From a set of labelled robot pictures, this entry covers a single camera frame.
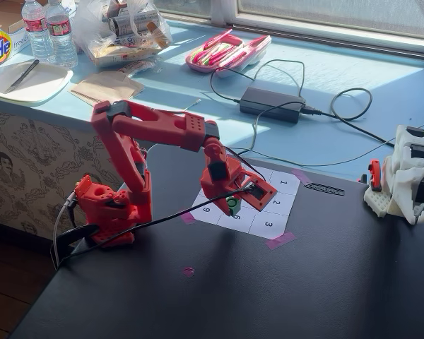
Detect clear water bottle red label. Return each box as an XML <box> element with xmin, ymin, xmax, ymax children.
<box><xmin>20</xmin><ymin>0</ymin><xmax>54</xmax><ymax>65</ymax></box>
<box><xmin>45</xmin><ymin>0</ymin><xmax>79</xmax><ymax>70</ymax></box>

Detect pink pencil case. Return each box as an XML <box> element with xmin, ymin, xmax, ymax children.
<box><xmin>185</xmin><ymin>29</ymin><xmax>273</xmax><ymax>79</ymax></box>

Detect thin arm motor wire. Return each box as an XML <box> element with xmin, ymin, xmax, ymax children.
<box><xmin>225</xmin><ymin>145</ymin><xmax>268</xmax><ymax>184</ymax></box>

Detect white usb cable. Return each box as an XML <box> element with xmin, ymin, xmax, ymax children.
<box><xmin>52</xmin><ymin>190</ymin><xmax>79</xmax><ymax>270</ymax></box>

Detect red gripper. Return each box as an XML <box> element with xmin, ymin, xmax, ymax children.
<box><xmin>199</xmin><ymin>155</ymin><xmax>250</xmax><ymax>217</ymax></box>

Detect black power adapter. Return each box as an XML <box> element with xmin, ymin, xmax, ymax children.
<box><xmin>239</xmin><ymin>87</ymin><xmax>307</xmax><ymax>124</ymax></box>

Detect thin black cable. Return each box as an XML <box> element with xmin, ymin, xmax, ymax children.
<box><xmin>228</xmin><ymin>101</ymin><xmax>424</xmax><ymax>167</ymax></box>

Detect black table clamp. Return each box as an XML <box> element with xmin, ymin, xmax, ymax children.
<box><xmin>50</xmin><ymin>224</ymin><xmax>100</xmax><ymax>272</ymax></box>

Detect black camera cable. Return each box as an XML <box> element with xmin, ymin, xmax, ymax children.
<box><xmin>56</xmin><ymin>186</ymin><xmax>252</xmax><ymax>270</ymax></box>

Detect pink pen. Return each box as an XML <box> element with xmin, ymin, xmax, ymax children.
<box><xmin>204</xmin><ymin>28</ymin><xmax>233</xmax><ymax>51</ymax></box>

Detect green cube with ring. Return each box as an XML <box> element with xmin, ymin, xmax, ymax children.
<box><xmin>226</xmin><ymin>196</ymin><xmax>242</xmax><ymax>217</ymax></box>

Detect black knife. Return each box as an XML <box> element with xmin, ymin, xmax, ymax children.
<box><xmin>3</xmin><ymin>59</ymin><xmax>41</xmax><ymax>95</ymax></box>

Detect black mains cord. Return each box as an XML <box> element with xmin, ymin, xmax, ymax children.
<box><xmin>301</xmin><ymin>87</ymin><xmax>397</xmax><ymax>148</ymax></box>

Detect wrist camera on red mount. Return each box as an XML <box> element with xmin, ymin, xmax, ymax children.
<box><xmin>238</xmin><ymin>172</ymin><xmax>278</xmax><ymax>213</ymax></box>

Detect small printed wrapper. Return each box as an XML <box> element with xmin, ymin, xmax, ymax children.
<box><xmin>118</xmin><ymin>59</ymin><xmax>165</xmax><ymax>77</ymax></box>

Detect white numbered grid paper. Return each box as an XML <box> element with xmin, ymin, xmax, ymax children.
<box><xmin>191</xmin><ymin>165</ymin><xmax>301</xmax><ymax>239</ymax></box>

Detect patterned beige side panel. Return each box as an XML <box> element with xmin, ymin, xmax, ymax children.
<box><xmin>0</xmin><ymin>105</ymin><xmax>155</xmax><ymax>244</ymax></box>

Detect brown paper napkins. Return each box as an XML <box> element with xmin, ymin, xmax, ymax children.
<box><xmin>68</xmin><ymin>70</ymin><xmax>146</xmax><ymax>107</ymax></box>

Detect black toothed strip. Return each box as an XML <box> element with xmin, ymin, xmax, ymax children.
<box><xmin>304</xmin><ymin>182</ymin><xmax>346</xmax><ymax>197</ymax></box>

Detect clear plastic bag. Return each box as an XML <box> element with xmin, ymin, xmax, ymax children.
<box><xmin>71</xmin><ymin>0</ymin><xmax>173</xmax><ymax>69</ymax></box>

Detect white square plate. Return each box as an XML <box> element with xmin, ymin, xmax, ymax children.
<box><xmin>0</xmin><ymin>61</ymin><xmax>74</xmax><ymax>105</ymax></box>

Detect white window frame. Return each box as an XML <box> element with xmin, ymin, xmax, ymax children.
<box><xmin>151</xmin><ymin>0</ymin><xmax>424</xmax><ymax>61</ymax></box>

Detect printed cardboard food box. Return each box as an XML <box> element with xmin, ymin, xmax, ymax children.
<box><xmin>90</xmin><ymin>41</ymin><xmax>163</xmax><ymax>69</ymax></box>

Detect black adapter output cable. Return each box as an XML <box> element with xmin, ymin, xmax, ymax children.
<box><xmin>208</xmin><ymin>59</ymin><xmax>307</xmax><ymax>107</ymax></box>

